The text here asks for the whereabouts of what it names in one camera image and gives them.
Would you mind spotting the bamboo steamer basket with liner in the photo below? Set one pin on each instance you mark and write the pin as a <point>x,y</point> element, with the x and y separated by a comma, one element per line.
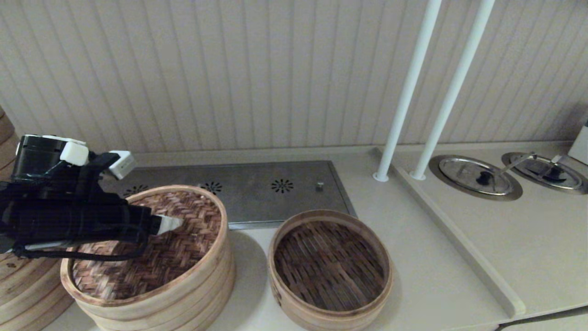
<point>193,299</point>

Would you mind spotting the perforated stainless steel steam plate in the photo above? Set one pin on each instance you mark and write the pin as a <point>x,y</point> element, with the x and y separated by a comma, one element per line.
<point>257,202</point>

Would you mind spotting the white metal pole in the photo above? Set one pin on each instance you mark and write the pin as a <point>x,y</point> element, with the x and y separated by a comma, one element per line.
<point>406,92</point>
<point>452,87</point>

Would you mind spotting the white container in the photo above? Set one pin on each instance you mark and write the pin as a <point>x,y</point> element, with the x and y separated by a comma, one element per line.
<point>580,147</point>

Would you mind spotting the tall stack of bamboo steamers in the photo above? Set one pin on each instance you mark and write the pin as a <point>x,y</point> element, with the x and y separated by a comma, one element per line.
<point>23,285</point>

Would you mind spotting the woven bamboo steamer lid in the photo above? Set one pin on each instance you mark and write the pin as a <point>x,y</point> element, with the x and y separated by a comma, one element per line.
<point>193,239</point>

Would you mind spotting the small bamboo steamer basket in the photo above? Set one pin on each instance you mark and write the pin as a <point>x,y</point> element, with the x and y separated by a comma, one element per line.
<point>328,266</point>

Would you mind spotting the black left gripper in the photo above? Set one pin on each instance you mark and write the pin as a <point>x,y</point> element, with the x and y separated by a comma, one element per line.
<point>105,223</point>

